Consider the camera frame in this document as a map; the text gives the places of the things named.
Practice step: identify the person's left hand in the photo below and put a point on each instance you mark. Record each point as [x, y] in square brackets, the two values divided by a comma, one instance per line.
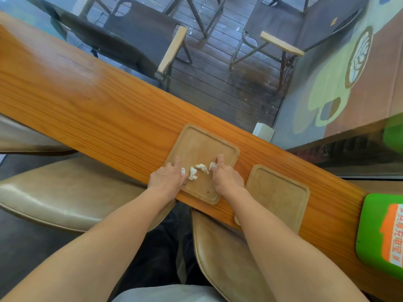
[168, 180]

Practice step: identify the person's right hand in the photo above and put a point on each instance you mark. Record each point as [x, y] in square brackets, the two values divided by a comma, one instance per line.
[228, 180]

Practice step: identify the wooden tray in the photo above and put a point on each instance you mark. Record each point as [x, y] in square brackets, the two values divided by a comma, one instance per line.
[201, 144]
[277, 191]

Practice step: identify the person's right forearm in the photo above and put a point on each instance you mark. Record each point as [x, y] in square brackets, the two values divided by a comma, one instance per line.
[283, 254]

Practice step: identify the person's left forearm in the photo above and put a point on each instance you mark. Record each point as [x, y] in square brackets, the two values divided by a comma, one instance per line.
[94, 248]

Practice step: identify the person's black trousers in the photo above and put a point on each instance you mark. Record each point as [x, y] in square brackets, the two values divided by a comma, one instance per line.
[157, 254]

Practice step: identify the person's light grey shirt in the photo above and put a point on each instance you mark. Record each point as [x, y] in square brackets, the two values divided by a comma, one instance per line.
[167, 295]

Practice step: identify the small white box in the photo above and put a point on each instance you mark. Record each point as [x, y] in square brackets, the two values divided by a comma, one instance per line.
[263, 132]

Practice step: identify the beige leather stool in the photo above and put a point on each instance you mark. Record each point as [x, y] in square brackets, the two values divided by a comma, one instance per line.
[25, 138]
[220, 257]
[63, 198]

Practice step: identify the green power bank kiosk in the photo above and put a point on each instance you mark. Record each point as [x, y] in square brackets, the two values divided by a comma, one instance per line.
[371, 229]

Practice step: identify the dark folding chair wooden armrests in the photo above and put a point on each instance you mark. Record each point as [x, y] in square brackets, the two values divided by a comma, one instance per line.
[277, 18]
[138, 31]

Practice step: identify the dark outdoor folding table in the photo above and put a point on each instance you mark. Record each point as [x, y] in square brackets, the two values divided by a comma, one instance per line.
[195, 15]

